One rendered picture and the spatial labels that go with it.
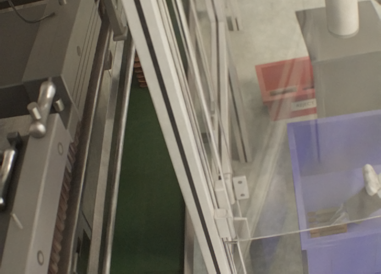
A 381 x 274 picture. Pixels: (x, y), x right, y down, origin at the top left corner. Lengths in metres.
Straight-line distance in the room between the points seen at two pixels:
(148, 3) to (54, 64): 0.26
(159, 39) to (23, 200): 0.27
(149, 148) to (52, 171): 0.54
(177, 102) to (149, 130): 0.54
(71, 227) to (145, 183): 0.33
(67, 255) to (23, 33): 0.40
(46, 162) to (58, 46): 0.24
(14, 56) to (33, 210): 0.36
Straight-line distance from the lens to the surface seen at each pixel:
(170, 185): 1.35
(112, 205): 1.12
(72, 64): 1.06
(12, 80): 1.07
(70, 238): 1.06
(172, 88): 0.91
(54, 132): 0.94
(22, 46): 1.14
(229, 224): 1.12
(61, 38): 1.08
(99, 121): 1.68
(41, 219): 0.85
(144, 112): 1.50
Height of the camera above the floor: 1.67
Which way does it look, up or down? 43 degrees down
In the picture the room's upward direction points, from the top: 16 degrees counter-clockwise
